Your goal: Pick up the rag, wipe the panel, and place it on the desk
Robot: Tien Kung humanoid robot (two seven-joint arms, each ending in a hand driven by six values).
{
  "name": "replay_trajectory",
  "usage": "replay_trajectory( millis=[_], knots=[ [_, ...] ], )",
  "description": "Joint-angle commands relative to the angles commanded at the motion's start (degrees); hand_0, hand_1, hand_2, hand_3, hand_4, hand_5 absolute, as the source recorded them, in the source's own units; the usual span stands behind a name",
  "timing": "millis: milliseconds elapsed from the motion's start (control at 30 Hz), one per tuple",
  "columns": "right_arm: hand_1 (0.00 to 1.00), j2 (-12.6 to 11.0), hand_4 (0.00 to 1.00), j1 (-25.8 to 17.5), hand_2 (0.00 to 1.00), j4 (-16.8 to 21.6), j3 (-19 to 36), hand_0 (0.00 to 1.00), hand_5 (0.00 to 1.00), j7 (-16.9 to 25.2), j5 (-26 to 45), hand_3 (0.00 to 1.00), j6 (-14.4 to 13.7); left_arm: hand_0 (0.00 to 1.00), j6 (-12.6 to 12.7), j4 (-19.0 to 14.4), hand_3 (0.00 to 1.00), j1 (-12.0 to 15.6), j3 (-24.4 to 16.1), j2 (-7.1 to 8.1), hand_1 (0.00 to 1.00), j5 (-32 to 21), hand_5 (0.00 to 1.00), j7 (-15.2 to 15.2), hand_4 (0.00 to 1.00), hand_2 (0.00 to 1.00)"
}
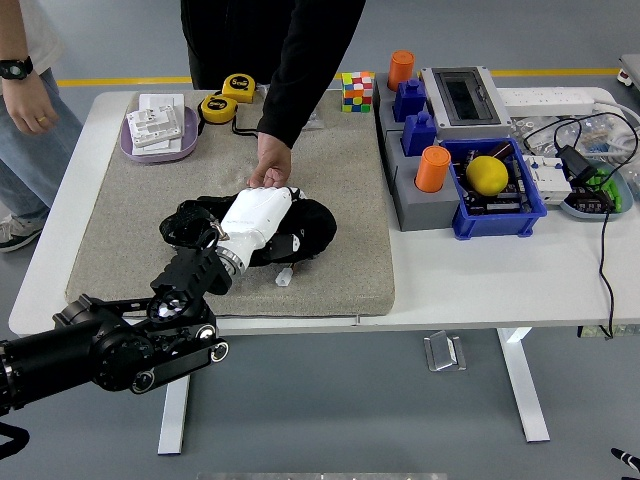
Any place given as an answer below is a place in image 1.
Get white device with red mark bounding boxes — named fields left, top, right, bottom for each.
left=617, top=52, right=640, bottom=87

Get blue plastic bin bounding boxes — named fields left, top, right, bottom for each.
left=439, top=138, right=548, bottom=240

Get white circuit breaker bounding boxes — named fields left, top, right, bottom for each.
left=522, top=153, right=573, bottom=205

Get colourful puzzle cube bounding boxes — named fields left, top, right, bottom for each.
left=341, top=70, right=375, bottom=113

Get silver metal floor bracket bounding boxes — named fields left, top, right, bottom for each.
left=423, top=329, right=468, bottom=372

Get clear bag of blue parts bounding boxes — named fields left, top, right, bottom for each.
left=572, top=115, right=632, bottom=157

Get small clear plastic bag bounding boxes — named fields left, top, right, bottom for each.
left=301, top=105, right=325, bottom=131

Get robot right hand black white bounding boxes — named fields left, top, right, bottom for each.
left=610, top=447, right=640, bottom=480

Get grey-brown mat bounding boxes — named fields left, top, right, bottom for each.
left=64, top=89, right=397, bottom=321

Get black terminal block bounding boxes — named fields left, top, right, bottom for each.
left=569, top=185, right=617, bottom=215

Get black cable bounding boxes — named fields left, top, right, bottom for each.
left=522, top=110, right=640, bottom=341

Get under-table socket strip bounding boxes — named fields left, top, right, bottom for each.
left=577, top=324, right=640, bottom=340

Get white cable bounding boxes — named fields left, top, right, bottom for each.
left=592, top=97, right=640, bottom=152

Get white power strip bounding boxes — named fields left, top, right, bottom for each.
left=494, top=87, right=596, bottom=115

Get blue stepped block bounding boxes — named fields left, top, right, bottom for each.
left=393, top=78, right=428, bottom=123
left=401, top=111, right=438, bottom=158

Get black wristwatch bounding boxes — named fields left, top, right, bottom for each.
left=0, top=55, right=35, bottom=81

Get orange cylinder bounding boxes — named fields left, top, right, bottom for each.
left=388, top=49, right=417, bottom=92
left=414, top=145, right=452, bottom=193

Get light blue dish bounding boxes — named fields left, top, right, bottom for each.
left=558, top=160, right=634, bottom=222

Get clear bag of rings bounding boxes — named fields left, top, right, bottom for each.
left=509, top=115, right=557, bottom=152

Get yellow tape measure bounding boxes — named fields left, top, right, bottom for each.
left=221, top=73, right=258, bottom=104
left=197, top=94, right=239, bottom=125

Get green terminal connector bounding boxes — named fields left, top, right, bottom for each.
left=582, top=168, right=624, bottom=214

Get person's left hand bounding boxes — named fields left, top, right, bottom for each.
left=247, top=137, right=293, bottom=190

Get black tape measure strap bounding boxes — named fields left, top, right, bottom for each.
left=229, top=115, right=262, bottom=140

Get purple oval tray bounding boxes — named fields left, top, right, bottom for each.
left=119, top=105, right=200, bottom=165

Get yellow ball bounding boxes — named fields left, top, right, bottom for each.
left=465, top=155, right=510, bottom=196

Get black power adapter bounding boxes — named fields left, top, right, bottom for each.
left=555, top=144, right=599, bottom=181

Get person's left hand with ring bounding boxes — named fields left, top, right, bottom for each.
left=2, top=73, right=60, bottom=135

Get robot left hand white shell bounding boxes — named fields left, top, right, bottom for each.
left=218, top=185, right=308, bottom=266

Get dark circuit boards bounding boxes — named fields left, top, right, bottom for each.
left=457, top=141, right=532, bottom=215

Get person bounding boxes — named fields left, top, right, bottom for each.
left=0, top=0, right=84, bottom=254
left=180, top=0, right=367, bottom=150

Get white table leg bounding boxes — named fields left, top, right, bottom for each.
left=157, top=372, right=195, bottom=456
left=496, top=327, right=551, bottom=444

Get grey block holder base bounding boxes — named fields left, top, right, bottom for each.
left=383, top=130, right=462, bottom=232
left=373, top=72, right=407, bottom=135

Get white switch back module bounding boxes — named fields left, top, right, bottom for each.
left=125, top=105, right=183, bottom=148

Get white flat switch plate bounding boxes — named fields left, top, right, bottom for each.
left=130, top=135, right=183, bottom=155
left=137, top=93, right=184, bottom=114

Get grey electrical enclosure box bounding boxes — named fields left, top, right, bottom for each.
left=418, top=65, right=513, bottom=141

